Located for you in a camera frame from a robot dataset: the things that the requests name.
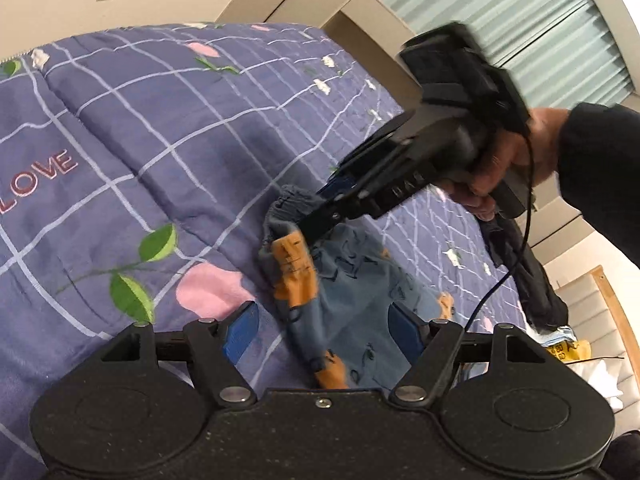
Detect dark sleeved right forearm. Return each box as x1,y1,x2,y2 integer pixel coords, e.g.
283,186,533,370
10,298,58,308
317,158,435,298
556,103,640,263

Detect white printed plastic bag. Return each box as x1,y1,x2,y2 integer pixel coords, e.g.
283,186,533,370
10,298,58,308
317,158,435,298
567,358,624,412

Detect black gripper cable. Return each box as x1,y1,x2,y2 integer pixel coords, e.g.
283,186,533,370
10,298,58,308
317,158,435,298
462,114,536,340

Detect wooden padded headboard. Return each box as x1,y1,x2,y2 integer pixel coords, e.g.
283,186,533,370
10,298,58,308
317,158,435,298
556,266,639,427

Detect purple checked floral quilt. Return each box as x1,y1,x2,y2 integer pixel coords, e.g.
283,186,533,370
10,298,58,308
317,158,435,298
0,22,526,480

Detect black clothing pile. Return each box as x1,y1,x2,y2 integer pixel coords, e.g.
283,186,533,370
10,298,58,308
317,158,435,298
477,214,568,332

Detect light green curtain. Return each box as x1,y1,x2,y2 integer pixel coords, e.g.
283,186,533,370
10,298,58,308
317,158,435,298
383,0,632,108

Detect light blue folded towel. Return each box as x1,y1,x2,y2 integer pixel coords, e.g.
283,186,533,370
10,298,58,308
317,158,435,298
535,325,577,347

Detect beige built-in cabinet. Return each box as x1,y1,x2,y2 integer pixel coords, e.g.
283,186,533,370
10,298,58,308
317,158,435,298
221,0,639,238

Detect blue pants with orange cars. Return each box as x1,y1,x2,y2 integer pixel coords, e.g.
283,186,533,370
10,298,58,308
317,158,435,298
258,185,454,392

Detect person's right hand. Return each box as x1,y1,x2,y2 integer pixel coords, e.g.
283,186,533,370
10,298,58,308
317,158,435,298
436,107,570,221

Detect yellow package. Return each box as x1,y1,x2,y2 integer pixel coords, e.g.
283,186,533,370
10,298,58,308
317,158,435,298
546,340,592,363

